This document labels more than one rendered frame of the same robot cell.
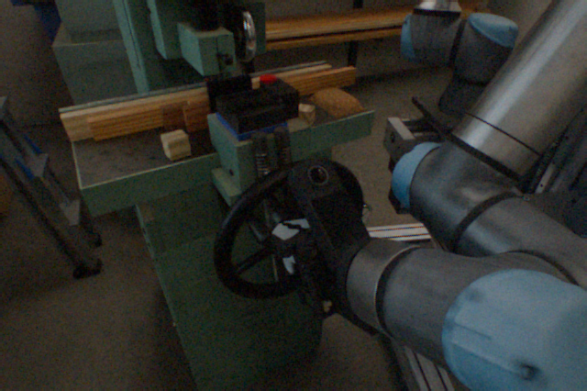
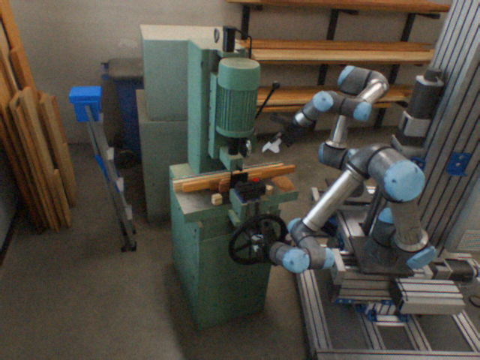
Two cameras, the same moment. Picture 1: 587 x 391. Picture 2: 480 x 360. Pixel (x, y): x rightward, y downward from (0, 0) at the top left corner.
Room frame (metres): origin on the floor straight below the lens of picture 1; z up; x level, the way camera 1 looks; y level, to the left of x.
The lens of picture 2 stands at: (-0.74, 0.03, 1.90)
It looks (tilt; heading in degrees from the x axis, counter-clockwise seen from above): 32 degrees down; 3
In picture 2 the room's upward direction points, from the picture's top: 6 degrees clockwise
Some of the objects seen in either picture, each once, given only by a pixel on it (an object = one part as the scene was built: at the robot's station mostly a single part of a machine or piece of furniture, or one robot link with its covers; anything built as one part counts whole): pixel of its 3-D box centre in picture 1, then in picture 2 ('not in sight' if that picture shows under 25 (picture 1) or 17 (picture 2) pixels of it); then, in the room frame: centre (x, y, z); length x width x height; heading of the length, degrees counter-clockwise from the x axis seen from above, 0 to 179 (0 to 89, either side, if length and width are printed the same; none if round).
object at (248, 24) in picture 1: (241, 34); (244, 147); (0.92, 0.12, 1.02); 0.12 x 0.03 x 0.12; 30
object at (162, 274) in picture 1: (225, 251); (217, 245); (0.85, 0.22, 0.36); 0.58 x 0.45 x 0.71; 30
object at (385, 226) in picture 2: not in sight; (392, 226); (0.45, -0.55, 0.98); 0.13 x 0.12 x 0.14; 22
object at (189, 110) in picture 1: (225, 111); (235, 184); (0.70, 0.14, 0.93); 0.17 x 0.02 x 0.05; 120
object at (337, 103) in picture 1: (336, 97); (283, 181); (0.80, -0.11, 0.91); 0.12 x 0.09 x 0.03; 30
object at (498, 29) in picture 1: (483, 45); (355, 163); (0.95, -0.48, 0.98); 0.13 x 0.12 x 0.14; 63
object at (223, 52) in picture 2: not in sight; (227, 46); (0.87, 0.23, 1.54); 0.08 x 0.08 x 0.17; 30
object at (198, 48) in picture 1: (207, 50); (231, 159); (0.76, 0.17, 1.03); 0.14 x 0.07 x 0.09; 30
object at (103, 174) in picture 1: (242, 144); (240, 199); (0.66, 0.10, 0.87); 0.61 x 0.30 x 0.06; 120
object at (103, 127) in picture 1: (242, 98); (241, 177); (0.78, 0.11, 0.92); 0.62 x 0.02 x 0.04; 120
